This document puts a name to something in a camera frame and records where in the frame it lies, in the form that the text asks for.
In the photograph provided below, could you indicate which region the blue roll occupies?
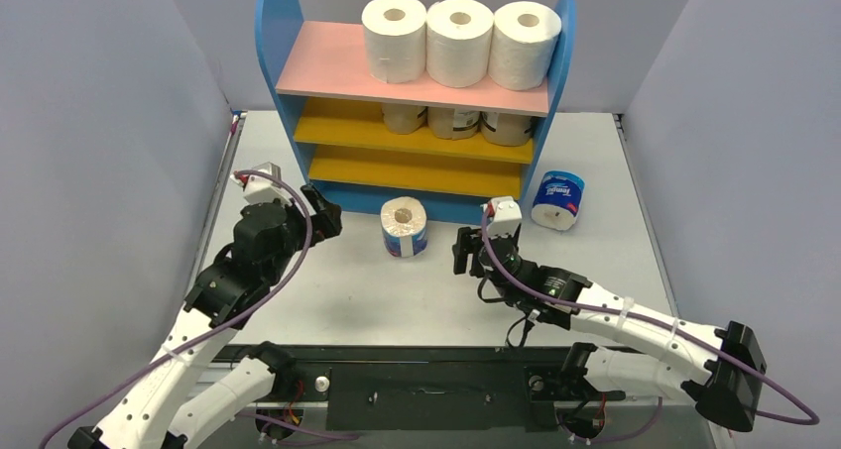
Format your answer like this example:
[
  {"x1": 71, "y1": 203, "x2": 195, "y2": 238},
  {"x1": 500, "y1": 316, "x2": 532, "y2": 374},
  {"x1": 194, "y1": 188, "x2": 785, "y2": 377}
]
[
  {"x1": 531, "y1": 170, "x2": 585, "y2": 231},
  {"x1": 380, "y1": 196, "x2": 427, "y2": 258}
]

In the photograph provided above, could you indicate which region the blue shelf with coloured boards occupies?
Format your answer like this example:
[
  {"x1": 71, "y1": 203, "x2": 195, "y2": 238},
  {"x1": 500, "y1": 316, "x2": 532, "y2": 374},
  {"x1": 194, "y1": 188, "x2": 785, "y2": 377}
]
[{"x1": 254, "y1": 0, "x2": 577, "y2": 224}]

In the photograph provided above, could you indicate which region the brown printed paper roll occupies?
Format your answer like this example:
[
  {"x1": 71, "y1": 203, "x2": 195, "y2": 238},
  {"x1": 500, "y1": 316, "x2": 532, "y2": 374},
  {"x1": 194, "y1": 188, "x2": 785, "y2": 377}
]
[{"x1": 381, "y1": 103, "x2": 427, "y2": 135}]

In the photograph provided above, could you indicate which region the white roll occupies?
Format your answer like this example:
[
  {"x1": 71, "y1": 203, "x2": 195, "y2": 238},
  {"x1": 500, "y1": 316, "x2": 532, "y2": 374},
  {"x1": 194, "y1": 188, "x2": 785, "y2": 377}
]
[
  {"x1": 361, "y1": 0, "x2": 426, "y2": 83},
  {"x1": 425, "y1": 0, "x2": 494, "y2": 88},
  {"x1": 488, "y1": 1, "x2": 562, "y2": 91}
]

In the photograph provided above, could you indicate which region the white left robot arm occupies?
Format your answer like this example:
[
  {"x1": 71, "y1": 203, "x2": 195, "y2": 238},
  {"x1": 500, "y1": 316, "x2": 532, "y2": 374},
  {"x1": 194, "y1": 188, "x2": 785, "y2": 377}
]
[{"x1": 67, "y1": 175, "x2": 342, "y2": 448}]

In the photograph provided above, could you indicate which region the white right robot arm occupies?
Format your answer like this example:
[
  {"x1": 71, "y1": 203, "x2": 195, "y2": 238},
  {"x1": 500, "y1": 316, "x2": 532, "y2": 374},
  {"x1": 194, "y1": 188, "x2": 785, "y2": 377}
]
[{"x1": 452, "y1": 227, "x2": 767, "y2": 432}]

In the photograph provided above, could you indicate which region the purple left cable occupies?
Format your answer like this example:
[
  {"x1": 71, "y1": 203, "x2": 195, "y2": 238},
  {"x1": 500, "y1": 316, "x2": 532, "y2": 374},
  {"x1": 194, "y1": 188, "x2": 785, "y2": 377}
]
[{"x1": 38, "y1": 168, "x2": 361, "y2": 449}]

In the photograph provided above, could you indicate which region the purple cable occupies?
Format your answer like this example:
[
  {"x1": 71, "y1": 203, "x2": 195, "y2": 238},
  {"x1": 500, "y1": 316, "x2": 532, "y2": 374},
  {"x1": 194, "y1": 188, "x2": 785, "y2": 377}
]
[
  {"x1": 479, "y1": 209, "x2": 821, "y2": 445},
  {"x1": 38, "y1": 168, "x2": 361, "y2": 449}
]

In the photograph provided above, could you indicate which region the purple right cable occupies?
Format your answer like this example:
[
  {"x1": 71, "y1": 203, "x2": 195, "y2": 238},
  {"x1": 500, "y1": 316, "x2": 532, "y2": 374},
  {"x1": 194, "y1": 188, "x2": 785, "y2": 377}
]
[{"x1": 479, "y1": 209, "x2": 821, "y2": 445}]

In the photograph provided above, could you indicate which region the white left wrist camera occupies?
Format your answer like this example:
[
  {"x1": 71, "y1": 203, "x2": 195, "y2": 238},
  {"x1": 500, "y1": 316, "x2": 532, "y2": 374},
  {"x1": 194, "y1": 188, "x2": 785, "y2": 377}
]
[{"x1": 230, "y1": 162, "x2": 291, "y2": 205}]

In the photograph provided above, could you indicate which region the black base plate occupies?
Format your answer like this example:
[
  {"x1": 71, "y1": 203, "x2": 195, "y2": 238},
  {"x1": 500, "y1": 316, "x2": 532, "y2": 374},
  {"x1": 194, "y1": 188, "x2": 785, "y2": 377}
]
[{"x1": 257, "y1": 345, "x2": 604, "y2": 432}]

